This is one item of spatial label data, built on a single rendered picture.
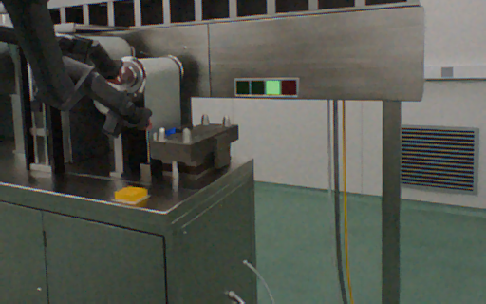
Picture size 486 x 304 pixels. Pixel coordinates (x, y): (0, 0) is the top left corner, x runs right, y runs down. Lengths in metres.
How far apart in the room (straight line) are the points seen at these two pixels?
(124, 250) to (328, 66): 0.91
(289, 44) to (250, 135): 2.70
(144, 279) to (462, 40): 3.12
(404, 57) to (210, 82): 0.70
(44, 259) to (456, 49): 3.24
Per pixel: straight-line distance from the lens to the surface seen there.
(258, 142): 4.24
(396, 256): 1.89
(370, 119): 3.96
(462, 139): 3.94
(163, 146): 1.46
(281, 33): 1.63
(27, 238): 1.68
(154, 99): 1.56
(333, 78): 1.59
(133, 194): 1.29
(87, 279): 1.53
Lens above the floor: 1.32
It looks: 6 degrees down
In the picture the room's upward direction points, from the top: 3 degrees counter-clockwise
